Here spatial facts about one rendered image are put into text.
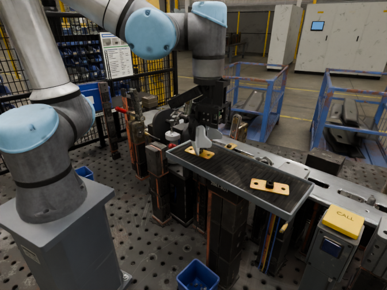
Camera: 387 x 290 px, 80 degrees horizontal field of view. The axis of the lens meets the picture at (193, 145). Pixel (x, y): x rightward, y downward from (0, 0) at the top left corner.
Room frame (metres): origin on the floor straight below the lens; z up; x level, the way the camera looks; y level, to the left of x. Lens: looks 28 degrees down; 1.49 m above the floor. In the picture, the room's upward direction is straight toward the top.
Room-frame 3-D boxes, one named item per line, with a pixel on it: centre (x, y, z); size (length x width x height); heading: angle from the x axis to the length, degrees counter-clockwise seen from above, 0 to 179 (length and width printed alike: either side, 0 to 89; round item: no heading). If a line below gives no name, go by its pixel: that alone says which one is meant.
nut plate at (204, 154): (0.58, -0.02, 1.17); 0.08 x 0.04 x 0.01; 57
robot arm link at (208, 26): (0.57, -0.03, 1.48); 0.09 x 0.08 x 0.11; 89
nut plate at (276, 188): (0.42, -0.17, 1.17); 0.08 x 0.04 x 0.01; 71
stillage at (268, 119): (3.23, -0.79, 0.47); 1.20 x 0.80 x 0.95; 152
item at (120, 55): (1.67, 0.52, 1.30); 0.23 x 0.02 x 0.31; 137
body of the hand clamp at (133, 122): (1.10, 0.29, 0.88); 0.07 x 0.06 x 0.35; 137
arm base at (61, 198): (0.44, 0.35, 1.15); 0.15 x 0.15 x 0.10
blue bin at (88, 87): (1.34, 0.67, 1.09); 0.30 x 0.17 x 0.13; 130
